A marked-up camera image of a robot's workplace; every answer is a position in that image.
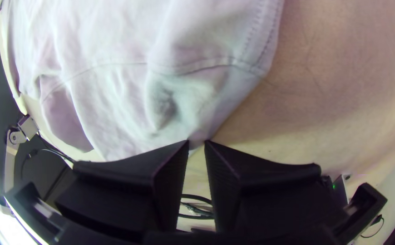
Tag black cable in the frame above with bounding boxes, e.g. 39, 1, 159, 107
176, 193, 216, 221

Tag grey t-shirt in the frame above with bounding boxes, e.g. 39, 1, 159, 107
0, 0, 286, 162

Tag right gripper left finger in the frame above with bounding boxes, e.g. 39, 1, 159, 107
54, 139, 190, 239

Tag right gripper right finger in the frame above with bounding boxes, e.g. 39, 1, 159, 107
203, 139, 338, 233

